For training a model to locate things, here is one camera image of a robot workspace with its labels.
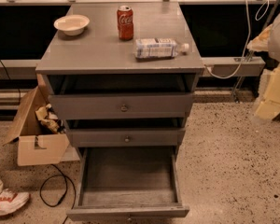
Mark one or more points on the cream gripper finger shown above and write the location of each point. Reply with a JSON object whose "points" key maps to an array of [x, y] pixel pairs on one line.
{"points": [[267, 105]]}

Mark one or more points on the clear blue plastic bottle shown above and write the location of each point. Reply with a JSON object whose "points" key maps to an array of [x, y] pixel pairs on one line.
{"points": [[157, 48]]}

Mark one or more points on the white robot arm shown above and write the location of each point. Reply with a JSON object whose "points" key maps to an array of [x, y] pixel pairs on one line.
{"points": [[267, 105]]}

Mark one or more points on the grey top drawer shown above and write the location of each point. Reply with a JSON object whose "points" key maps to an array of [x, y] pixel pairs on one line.
{"points": [[115, 106]]}

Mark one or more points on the grey drawer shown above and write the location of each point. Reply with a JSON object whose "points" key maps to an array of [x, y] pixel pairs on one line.
{"points": [[115, 106], [128, 183], [126, 137]]}

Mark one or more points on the grey drawer cabinet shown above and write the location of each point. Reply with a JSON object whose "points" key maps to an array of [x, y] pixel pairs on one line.
{"points": [[97, 62]]}

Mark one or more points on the grey bottom drawer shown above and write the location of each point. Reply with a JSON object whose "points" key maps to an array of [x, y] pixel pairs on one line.
{"points": [[128, 183]]}

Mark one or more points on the grey middle drawer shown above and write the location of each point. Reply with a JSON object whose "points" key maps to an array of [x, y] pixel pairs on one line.
{"points": [[126, 137]]}

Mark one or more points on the metal stand pole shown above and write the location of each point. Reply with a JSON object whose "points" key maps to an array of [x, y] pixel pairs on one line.
{"points": [[268, 40]]}

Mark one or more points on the red cola can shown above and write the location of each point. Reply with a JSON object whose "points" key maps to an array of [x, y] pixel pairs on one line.
{"points": [[125, 22]]}

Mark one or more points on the white ceramic bowl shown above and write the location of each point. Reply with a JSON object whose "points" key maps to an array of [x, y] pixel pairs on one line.
{"points": [[72, 24]]}

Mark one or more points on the crumpled paper in box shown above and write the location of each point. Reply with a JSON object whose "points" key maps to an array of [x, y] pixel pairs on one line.
{"points": [[47, 118]]}

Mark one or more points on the open cardboard box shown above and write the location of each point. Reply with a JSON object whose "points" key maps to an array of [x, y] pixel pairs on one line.
{"points": [[35, 145]]}

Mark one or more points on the white orange sneaker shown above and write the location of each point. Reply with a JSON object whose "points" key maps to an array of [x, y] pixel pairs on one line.
{"points": [[11, 202]]}

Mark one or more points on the grey wall ledge rail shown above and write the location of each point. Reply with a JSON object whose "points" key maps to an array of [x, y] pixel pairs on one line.
{"points": [[220, 66]]}

